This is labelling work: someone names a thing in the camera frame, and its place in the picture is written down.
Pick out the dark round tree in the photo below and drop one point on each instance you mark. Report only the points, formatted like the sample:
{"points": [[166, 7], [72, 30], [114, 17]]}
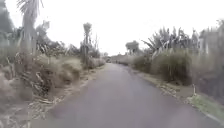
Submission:
{"points": [[132, 47]]}

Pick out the thin cabbage tree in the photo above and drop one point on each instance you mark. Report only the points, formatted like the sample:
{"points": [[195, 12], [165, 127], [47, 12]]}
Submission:
{"points": [[86, 45]]}

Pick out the grey asphalt path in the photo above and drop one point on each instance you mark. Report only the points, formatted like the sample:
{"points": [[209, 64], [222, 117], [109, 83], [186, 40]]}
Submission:
{"points": [[116, 98]]}

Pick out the row of flax bushes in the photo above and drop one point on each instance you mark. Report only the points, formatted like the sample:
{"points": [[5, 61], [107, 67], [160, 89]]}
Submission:
{"points": [[170, 66], [63, 70]]}

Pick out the leaf-strewn grass verge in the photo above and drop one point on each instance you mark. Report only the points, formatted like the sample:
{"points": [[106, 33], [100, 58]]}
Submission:
{"points": [[41, 105], [207, 105]]}

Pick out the tall cabbage tree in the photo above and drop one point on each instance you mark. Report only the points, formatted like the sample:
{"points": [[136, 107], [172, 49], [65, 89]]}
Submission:
{"points": [[29, 31]]}

